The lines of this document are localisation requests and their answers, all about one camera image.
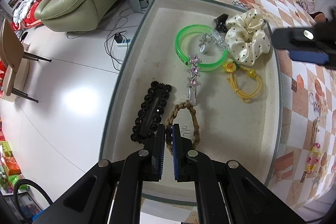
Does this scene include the braided tan rope bracelet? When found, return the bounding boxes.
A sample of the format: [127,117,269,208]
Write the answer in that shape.
[165,99,201,156]

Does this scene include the black beaded barrette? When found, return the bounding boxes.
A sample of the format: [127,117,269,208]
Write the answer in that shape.
[130,81,172,144]

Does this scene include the cream polka dot scrunchie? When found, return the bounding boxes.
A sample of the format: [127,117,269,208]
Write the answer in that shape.
[225,9,270,67]

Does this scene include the yellow flower hair tie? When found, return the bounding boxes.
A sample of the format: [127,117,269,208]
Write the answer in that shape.
[223,61,263,104]

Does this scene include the small black claw clip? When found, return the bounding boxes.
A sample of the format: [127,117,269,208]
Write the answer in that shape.
[214,14,228,33]

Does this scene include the clear plastic hair clip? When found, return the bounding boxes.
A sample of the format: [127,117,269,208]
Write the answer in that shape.
[211,29,228,52]

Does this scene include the green translucent bangle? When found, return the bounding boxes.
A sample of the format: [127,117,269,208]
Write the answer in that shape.
[174,24,228,72]

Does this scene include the silver rhinestone star hairclip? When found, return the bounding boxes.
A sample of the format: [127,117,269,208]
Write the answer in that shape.
[186,54,202,105]

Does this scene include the grey jewelry tray box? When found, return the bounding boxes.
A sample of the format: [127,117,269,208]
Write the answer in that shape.
[99,0,283,207]

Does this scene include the brown slippers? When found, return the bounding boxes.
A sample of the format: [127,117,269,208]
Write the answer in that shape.
[310,11,329,23]

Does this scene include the pink cloth pile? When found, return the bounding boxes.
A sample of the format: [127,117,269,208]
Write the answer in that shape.
[293,0,315,14]

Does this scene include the white power strip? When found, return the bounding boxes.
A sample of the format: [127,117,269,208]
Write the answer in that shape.
[114,32,131,47]

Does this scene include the wooden chair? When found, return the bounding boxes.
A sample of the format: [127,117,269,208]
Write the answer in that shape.
[1,19,52,103]

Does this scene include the clear bead bracelet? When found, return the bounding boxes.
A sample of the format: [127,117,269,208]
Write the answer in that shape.
[308,92,322,119]

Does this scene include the colourful bead bracelet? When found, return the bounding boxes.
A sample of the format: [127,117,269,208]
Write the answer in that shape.
[305,143,322,175]

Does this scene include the black cable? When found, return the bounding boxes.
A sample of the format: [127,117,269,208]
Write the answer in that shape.
[12,178,54,224]

